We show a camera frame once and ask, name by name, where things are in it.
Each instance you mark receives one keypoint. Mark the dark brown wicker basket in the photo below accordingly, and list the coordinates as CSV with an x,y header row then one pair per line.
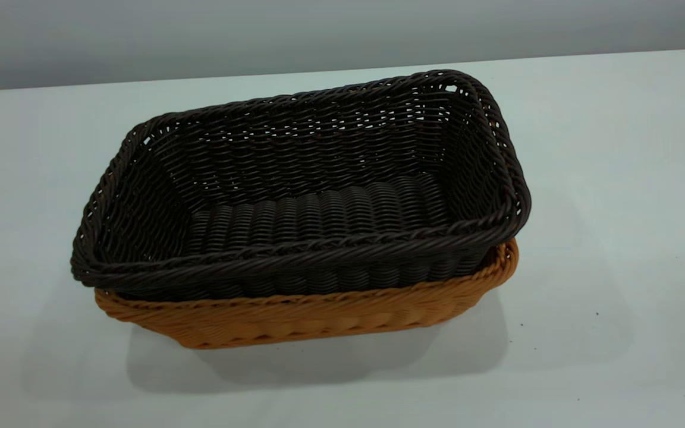
x,y
319,214

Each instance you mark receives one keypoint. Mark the orange-brown wicker basket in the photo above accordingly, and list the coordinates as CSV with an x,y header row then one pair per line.
x,y
295,324

